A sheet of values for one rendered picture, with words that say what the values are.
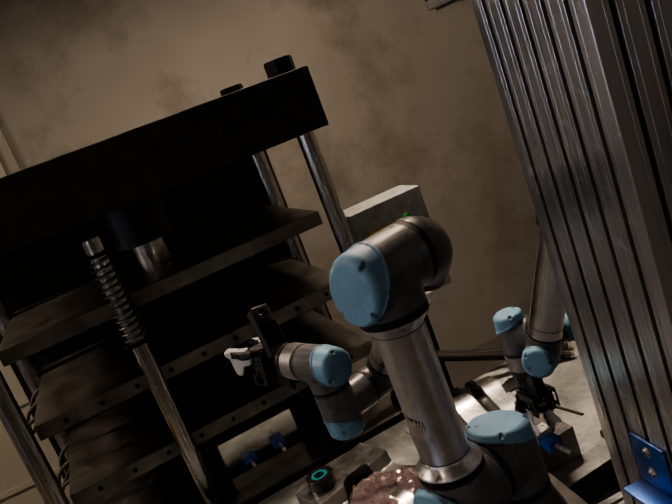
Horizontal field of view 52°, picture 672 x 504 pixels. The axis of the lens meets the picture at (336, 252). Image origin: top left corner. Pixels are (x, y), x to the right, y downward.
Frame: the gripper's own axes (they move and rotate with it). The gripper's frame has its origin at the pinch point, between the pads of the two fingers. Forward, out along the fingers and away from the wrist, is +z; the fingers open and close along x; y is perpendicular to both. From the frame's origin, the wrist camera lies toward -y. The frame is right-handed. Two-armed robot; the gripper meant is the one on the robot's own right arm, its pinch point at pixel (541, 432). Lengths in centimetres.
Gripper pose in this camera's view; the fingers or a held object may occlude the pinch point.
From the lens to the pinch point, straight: 192.6
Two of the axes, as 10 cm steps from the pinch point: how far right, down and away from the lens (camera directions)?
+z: 3.5, 9.1, 2.2
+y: 3.6, 0.9, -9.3
